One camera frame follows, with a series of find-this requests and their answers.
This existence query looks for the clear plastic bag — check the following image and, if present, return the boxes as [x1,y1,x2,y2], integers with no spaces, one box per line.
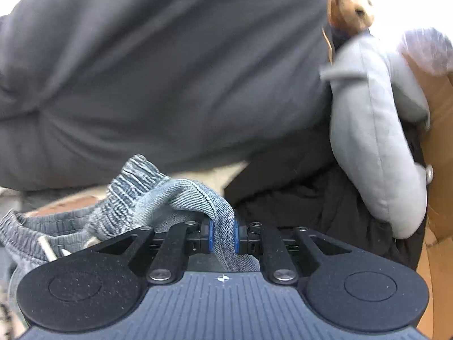
[397,27,453,77]

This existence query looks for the black garment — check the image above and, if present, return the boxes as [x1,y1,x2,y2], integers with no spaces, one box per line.
[225,124,427,273]

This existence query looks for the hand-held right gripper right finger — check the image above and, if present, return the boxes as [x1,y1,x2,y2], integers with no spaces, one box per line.
[234,220,351,286]

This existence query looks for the brown plush toy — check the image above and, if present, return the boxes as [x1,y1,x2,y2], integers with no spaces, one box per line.
[327,0,376,32]

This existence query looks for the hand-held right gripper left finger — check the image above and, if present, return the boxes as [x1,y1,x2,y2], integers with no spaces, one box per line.
[95,220,215,286]

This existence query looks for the blue denim pants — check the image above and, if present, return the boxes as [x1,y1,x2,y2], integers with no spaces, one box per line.
[0,154,263,326]

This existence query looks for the dark grey jacket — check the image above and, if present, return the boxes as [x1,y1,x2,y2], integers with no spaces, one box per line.
[0,0,335,192]

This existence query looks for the large cardboard box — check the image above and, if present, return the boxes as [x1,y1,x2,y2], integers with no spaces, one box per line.
[403,52,453,340]

